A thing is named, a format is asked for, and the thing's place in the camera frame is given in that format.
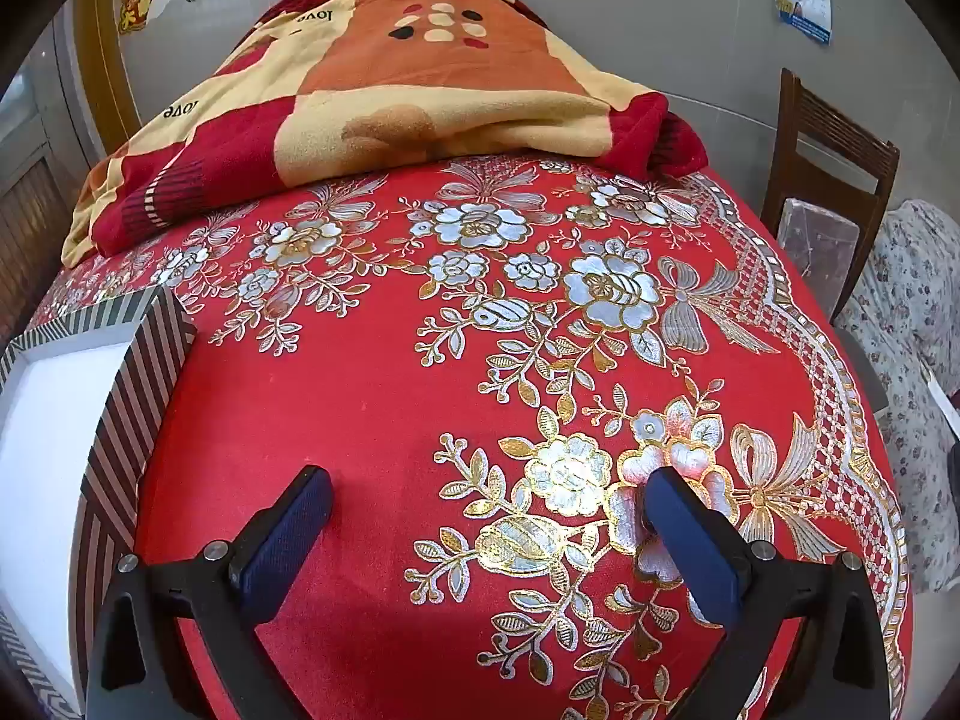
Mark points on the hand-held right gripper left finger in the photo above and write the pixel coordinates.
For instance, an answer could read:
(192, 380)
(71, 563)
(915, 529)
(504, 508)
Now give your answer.
(292, 547)

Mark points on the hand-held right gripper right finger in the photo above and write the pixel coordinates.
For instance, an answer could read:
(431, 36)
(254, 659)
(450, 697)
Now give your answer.
(686, 547)

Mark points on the striped box with white inside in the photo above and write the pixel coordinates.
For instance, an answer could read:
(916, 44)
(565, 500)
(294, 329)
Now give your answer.
(45, 427)

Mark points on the red floral tablecloth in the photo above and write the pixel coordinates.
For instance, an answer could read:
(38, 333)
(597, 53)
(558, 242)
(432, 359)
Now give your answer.
(337, 390)

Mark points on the plastic-wrapped package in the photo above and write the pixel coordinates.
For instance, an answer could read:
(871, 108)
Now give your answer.
(814, 236)

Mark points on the white floral cloth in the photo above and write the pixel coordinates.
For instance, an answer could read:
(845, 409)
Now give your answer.
(907, 292)

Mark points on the wooden slatted panel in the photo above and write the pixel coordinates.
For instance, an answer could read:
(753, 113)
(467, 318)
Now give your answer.
(30, 240)

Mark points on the dark wooden chair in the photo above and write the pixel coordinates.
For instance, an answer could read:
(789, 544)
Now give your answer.
(825, 135)

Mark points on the red and yellow printed blanket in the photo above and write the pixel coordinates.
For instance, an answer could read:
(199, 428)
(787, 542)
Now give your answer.
(420, 52)

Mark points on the wooden door frame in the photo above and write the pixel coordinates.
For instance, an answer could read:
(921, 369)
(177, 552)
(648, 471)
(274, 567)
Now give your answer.
(112, 90)

